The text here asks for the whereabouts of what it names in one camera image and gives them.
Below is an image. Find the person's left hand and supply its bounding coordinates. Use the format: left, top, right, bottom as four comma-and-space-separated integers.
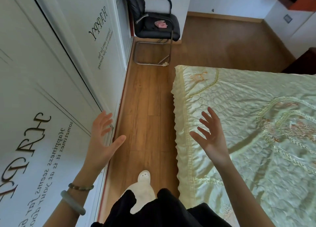
82, 110, 127, 175

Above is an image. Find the person's right hand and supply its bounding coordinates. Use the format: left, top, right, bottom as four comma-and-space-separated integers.
189, 107, 232, 161

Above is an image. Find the person's left forearm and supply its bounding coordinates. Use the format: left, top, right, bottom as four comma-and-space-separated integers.
41, 166, 105, 227

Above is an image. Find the person's right forearm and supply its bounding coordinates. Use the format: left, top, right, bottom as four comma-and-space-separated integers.
214, 155, 276, 227

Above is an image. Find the pale yellow quilted bedspread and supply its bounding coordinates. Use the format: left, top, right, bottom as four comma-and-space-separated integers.
171, 65, 316, 227

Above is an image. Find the white slipper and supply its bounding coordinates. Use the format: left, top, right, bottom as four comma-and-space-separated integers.
125, 170, 157, 214

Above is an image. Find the white sliding wardrobe door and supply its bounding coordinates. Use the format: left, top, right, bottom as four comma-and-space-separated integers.
0, 0, 114, 227
29, 0, 127, 126

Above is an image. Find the pale green jade bangle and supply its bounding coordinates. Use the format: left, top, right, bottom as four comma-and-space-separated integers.
60, 190, 86, 216

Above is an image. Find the person's black garment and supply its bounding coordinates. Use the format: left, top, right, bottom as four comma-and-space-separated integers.
91, 188, 233, 227

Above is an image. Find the white wardrobe end panel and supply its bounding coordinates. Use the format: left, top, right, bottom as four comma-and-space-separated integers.
113, 0, 135, 70

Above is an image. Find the wooden baseboard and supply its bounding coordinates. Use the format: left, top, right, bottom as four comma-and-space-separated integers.
187, 11, 265, 23

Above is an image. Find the dark brown furniture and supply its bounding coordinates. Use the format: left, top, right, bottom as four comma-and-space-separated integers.
281, 47, 316, 75

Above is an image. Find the black jacket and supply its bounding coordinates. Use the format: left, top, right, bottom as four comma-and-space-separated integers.
121, 0, 145, 23

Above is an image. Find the brown beaded bracelet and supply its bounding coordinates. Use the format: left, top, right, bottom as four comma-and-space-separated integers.
68, 183, 95, 192

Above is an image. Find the black chair with chrome frame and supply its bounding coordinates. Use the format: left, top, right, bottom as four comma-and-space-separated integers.
133, 0, 181, 67

